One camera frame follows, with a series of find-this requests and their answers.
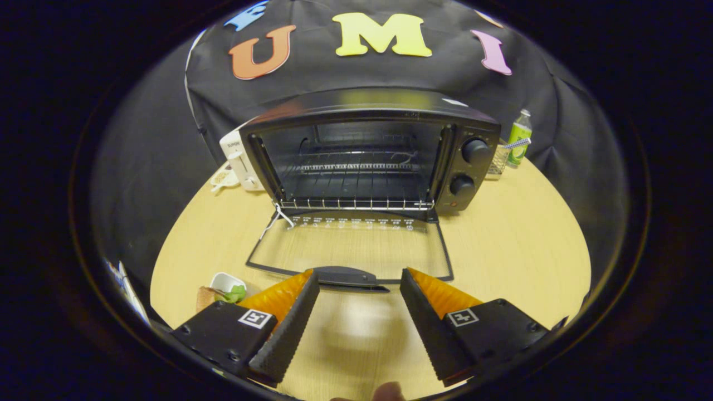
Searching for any small beige dish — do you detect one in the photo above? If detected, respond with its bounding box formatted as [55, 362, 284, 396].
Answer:
[209, 166, 241, 194]

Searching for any toast sandwich with lettuce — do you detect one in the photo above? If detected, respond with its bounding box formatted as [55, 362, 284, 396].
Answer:
[196, 285, 247, 313]

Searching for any black toaster oven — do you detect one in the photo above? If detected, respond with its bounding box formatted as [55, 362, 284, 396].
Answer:
[240, 87, 502, 293]

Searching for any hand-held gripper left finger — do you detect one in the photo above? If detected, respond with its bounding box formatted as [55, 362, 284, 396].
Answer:
[170, 269, 321, 388]

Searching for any white pop-up toaster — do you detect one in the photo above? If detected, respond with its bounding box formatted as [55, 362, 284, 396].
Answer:
[219, 129, 266, 192]

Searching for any green drink bottle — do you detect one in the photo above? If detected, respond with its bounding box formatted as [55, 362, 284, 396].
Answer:
[507, 109, 533, 168]

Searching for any small wire basket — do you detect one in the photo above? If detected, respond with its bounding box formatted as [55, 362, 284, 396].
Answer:
[485, 144, 511, 179]

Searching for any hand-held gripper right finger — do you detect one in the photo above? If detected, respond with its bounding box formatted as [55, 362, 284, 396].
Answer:
[399, 267, 569, 388]

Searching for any white string tag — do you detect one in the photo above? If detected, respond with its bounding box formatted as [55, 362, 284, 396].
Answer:
[259, 203, 295, 241]

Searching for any white rectangular tray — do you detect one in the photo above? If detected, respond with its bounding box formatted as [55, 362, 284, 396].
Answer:
[210, 272, 247, 296]

